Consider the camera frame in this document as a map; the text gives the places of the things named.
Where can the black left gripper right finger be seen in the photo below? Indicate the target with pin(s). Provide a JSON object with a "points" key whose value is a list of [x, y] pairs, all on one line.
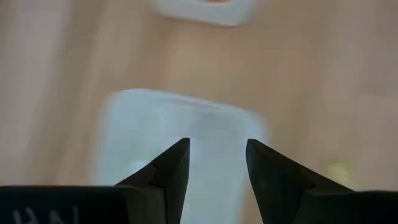
{"points": [[273, 186]]}

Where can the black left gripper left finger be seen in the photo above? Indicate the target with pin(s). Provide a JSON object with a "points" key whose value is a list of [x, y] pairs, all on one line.
{"points": [[168, 186]]}

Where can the white plastic bin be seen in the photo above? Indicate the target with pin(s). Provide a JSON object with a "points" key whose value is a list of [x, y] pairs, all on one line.
{"points": [[217, 130], [205, 14]]}

